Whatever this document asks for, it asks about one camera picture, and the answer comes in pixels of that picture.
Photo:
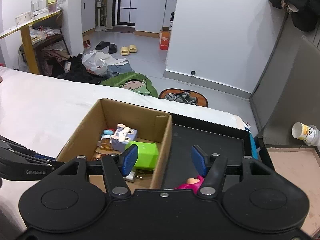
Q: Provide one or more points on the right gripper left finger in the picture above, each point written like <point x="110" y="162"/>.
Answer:
<point x="116" y="168"/>

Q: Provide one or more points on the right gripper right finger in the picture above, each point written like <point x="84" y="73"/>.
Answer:
<point x="212" y="169"/>

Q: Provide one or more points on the pink dinosaur toy figure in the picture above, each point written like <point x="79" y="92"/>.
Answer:
<point x="192" y="184"/>

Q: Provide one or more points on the lavender cube character toy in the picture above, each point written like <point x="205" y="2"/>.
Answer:
<point x="123" y="136"/>

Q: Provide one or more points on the green plastic square container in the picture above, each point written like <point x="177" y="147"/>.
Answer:
<point x="147" y="155"/>

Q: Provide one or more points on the black tray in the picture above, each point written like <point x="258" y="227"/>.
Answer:
<point x="230" y="142"/>

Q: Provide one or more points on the blue white cushion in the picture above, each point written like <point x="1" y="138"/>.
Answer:
<point x="253" y="147"/>

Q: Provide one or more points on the cardboard box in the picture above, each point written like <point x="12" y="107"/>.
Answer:
<point x="112" y="126"/>

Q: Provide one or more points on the orange rimmed pet bed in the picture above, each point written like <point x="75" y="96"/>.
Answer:
<point x="184" y="96"/>

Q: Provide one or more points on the green cartoon cushion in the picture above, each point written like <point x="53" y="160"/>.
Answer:
<point x="132" y="81"/>

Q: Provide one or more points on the grey folded panel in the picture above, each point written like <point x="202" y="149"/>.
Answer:
<point x="288" y="91"/>

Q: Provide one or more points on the white plastic bag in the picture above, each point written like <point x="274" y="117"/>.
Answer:
<point x="97" y="62"/>

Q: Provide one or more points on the left yellow slipper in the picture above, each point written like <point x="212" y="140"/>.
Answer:
<point x="124" y="51"/>

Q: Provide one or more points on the yellow slipper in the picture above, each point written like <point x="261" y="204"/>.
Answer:
<point x="124" y="51"/>
<point x="132" y="48"/>

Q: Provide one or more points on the right black slipper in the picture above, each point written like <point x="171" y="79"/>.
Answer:
<point x="112" y="48"/>

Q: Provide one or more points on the black slipper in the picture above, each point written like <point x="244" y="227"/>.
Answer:
<point x="112" y="48"/>
<point x="102" y="45"/>

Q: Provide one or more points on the gold leg side table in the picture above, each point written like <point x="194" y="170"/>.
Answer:
<point x="24" y="29"/>

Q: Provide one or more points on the right yellow slipper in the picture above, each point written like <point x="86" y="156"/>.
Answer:
<point x="132" y="48"/>

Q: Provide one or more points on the left black slipper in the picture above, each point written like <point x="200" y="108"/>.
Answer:
<point x="102" y="45"/>

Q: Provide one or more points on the orange carton box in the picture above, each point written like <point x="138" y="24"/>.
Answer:
<point x="164" y="38"/>

